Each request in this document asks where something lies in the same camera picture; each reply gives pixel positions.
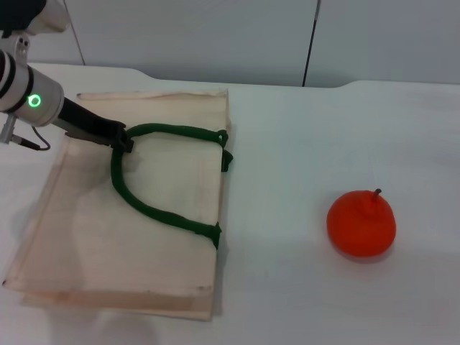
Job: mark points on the orange fruit with stem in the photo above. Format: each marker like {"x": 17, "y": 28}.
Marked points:
{"x": 359, "y": 226}

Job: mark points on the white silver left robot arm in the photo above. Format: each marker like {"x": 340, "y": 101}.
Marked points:
{"x": 36, "y": 90}

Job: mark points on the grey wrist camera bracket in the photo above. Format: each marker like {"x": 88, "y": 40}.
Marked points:
{"x": 7, "y": 129}

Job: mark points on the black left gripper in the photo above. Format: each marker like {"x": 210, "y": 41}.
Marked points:
{"x": 82, "y": 120}

